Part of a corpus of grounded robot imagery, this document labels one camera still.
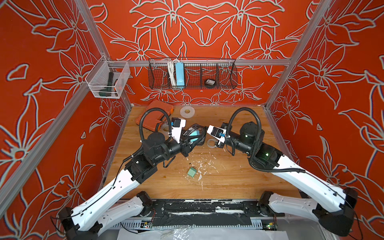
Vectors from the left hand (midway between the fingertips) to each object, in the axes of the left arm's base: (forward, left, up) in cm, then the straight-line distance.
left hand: (198, 135), depth 60 cm
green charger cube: (-3, +3, -33) cm, 34 cm away
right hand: (+4, -2, +2) cm, 5 cm away
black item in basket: (+46, -6, -7) cm, 47 cm away
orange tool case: (+37, +35, -33) cm, 60 cm away
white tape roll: (+44, +9, -33) cm, 56 cm away
